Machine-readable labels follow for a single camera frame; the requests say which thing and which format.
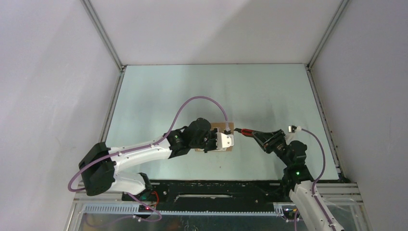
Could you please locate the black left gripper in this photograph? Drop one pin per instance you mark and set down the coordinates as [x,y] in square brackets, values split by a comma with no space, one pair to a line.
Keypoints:
[214,146]

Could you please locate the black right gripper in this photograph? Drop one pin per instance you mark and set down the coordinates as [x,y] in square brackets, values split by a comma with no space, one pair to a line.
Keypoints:
[262,138]

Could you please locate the red black utility knife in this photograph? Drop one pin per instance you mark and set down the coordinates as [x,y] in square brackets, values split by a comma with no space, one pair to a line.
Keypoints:
[244,131]

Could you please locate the brown cardboard express box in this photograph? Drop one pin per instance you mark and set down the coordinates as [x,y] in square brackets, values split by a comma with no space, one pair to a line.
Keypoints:
[223,129]

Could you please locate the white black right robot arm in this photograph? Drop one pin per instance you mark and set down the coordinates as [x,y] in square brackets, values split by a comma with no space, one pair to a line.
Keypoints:
[297,182]

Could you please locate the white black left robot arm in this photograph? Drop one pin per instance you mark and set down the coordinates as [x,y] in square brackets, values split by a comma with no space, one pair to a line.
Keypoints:
[103,168]

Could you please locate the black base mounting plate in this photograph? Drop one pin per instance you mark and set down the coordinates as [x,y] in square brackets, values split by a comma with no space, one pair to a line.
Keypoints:
[214,195]

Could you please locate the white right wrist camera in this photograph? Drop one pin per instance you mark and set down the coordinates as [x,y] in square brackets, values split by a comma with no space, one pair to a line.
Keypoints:
[292,132]

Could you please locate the aluminium frame post left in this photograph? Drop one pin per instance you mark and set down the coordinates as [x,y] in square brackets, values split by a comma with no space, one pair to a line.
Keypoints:
[96,21]

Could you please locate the aluminium frame post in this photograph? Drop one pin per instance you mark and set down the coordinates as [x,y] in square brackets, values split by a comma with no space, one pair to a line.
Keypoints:
[96,21]
[340,10]

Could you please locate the aluminium frame post right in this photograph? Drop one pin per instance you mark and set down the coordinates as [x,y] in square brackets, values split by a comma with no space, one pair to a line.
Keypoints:
[340,10]

